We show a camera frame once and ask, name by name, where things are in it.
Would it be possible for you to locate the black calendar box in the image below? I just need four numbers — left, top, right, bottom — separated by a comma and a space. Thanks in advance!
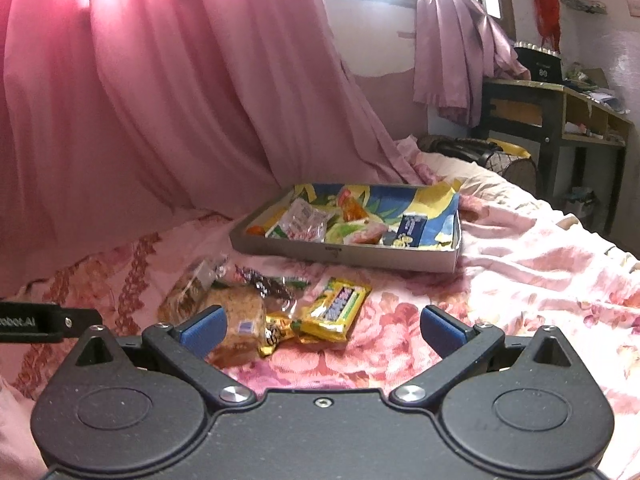
513, 41, 563, 84

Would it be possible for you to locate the pink floral bed blanket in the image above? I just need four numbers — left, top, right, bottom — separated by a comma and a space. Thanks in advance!
6, 139, 639, 479

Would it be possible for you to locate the mixed nut bar packet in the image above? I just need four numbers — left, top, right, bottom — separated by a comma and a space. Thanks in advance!
157, 256, 228, 325

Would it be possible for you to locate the grey cardboard tray box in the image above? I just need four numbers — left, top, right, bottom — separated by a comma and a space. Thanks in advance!
230, 184, 461, 273

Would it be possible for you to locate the small orange fruit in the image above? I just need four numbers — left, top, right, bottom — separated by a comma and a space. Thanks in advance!
246, 226, 266, 236

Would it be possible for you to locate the dark dried plum packet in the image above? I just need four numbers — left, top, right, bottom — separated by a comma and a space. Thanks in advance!
235, 266, 310, 312

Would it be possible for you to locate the purple hanging cloth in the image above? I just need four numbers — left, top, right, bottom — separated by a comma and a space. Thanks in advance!
413, 0, 530, 128

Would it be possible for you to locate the red hanging ornament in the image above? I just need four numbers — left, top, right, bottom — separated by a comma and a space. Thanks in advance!
534, 0, 561, 51

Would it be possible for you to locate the pink curtain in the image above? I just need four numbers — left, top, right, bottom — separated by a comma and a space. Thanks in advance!
1, 0, 419, 296

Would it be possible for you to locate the yellow green snack packet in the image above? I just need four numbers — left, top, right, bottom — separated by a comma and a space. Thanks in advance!
292, 278, 371, 344

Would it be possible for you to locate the white red snack pouch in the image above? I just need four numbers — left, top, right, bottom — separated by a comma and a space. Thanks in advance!
266, 198, 337, 243

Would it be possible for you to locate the orange candy clear bag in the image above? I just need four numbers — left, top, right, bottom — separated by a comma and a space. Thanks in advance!
336, 186, 369, 222

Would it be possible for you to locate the blue white snack stick packet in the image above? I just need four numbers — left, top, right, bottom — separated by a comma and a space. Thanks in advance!
390, 214, 428, 248

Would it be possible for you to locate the dark handbag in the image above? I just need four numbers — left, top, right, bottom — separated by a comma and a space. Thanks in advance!
418, 136, 539, 195

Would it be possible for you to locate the peanut brittle clear packet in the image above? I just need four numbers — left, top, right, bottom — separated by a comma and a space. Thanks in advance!
205, 286, 266, 368

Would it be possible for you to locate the dark wooden desk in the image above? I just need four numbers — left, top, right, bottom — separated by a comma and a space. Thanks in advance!
471, 79, 634, 235

